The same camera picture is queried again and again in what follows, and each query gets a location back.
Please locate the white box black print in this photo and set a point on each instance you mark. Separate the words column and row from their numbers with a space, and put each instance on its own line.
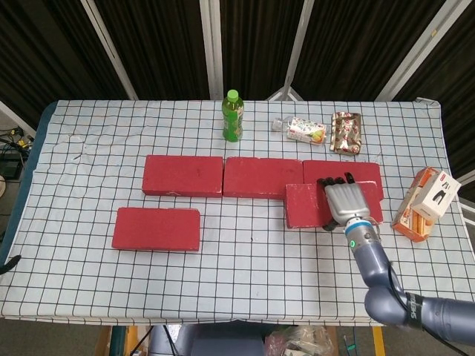
column 438, row 196

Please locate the blue table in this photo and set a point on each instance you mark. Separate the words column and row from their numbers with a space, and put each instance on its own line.
column 41, row 124

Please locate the clear plastic bottle fruit label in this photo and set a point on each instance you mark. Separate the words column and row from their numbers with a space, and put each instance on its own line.
column 308, row 131

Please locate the green table leg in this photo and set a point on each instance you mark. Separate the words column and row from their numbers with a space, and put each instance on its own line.
column 118, row 343

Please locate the red foam brick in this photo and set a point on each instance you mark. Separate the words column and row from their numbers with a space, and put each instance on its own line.
column 156, row 230
column 182, row 174
column 302, row 204
column 256, row 178
column 334, row 168

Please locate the green tea bottle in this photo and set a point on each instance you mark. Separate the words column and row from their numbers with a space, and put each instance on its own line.
column 233, row 122

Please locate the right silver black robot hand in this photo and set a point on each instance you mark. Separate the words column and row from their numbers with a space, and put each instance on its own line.
column 347, row 202

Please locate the white screen frame post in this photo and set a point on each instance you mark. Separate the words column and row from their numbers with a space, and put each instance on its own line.
column 417, row 48
column 16, row 118
column 211, row 48
column 298, row 48
column 111, row 48

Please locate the gold foil snack packet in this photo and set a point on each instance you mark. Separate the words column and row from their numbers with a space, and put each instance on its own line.
column 347, row 133

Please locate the grey robot torso base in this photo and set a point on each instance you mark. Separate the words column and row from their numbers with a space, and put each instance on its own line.
column 215, row 341

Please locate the clear plastic bag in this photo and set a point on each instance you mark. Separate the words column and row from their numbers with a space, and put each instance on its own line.
column 297, row 341

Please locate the black equipment box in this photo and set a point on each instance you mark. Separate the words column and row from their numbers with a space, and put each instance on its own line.
column 9, row 167

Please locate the orange snack box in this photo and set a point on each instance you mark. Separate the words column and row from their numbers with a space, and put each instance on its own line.
column 408, row 219

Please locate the white black checkered tablecloth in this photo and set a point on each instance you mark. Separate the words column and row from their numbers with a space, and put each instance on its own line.
column 241, row 278

